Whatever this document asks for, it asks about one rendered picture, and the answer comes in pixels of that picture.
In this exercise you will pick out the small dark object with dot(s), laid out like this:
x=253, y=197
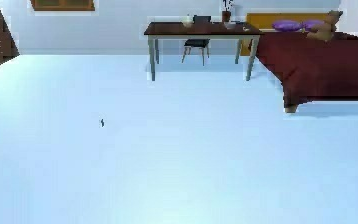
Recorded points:
x=102, y=123

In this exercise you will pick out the dark red bed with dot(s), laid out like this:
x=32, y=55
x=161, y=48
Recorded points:
x=315, y=66

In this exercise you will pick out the purple pillow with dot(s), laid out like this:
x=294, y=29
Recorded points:
x=286, y=25
x=313, y=23

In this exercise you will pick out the brown framed window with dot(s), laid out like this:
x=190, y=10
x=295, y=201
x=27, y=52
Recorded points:
x=62, y=4

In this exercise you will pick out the house plant in brown pot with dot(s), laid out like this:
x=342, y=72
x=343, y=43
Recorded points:
x=226, y=13

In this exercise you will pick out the small white flat object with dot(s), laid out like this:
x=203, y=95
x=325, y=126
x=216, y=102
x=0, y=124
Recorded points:
x=246, y=29

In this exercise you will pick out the white mug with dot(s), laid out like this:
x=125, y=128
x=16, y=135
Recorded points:
x=187, y=21

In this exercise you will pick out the brown teddy bear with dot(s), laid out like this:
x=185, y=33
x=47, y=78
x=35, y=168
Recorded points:
x=327, y=28

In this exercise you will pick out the brown wooden table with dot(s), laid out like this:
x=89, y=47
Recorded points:
x=200, y=29

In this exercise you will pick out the black chair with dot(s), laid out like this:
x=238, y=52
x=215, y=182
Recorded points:
x=196, y=43

